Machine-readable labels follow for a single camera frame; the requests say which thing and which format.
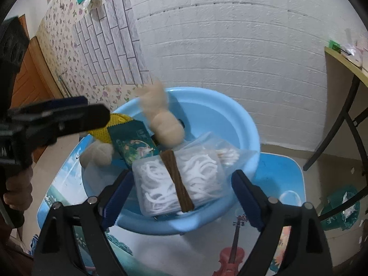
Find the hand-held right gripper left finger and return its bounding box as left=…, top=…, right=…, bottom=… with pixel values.
left=31, top=169, right=135, bottom=276

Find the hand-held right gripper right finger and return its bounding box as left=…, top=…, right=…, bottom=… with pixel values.
left=231, top=170, right=334, bottom=276

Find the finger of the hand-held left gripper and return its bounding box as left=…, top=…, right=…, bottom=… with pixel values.
left=7, top=96, right=88, bottom=118
left=27, top=103, right=111, bottom=146

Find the clear box of floss picks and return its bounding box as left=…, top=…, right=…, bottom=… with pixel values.
left=132, top=147, right=226, bottom=216

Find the clear bag of cotton swabs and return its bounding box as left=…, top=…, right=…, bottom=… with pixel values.
left=184, top=132, right=259, bottom=176

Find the dark green printed packet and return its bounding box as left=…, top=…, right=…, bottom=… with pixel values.
left=111, top=121, right=161, bottom=169

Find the brown stick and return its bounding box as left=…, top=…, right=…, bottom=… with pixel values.
left=159, top=151, right=194, bottom=212

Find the beige plush bear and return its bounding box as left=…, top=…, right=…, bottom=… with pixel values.
left=135, top=80, right=184, bottom=147

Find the blue plastic basin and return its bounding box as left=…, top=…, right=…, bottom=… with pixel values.
left=82, top=86, right=261, bottom=235

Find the person's left forearm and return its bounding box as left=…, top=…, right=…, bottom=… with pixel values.
left=0, top=224, right=33, bottom=276

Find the person's left hand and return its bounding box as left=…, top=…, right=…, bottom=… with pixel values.
left=3, top=165, right=34, bottom=227

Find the thin metal pole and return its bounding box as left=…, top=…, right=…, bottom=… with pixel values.
left=59, top=72, right=69, bottom=97

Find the wooden door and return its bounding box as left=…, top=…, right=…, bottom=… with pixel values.
left=9, top=14, right=58, bottom=161

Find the green trash bin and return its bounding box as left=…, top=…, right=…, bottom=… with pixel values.
left=319, top=185, right=360, bottom=230

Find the yellow desk with black legs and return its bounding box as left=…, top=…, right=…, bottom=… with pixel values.
left=303, top=46, right=368, bottom=171

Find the crumpled clear plastic bag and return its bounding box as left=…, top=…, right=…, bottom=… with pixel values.
left=341, top=43, right=358, bottom=59

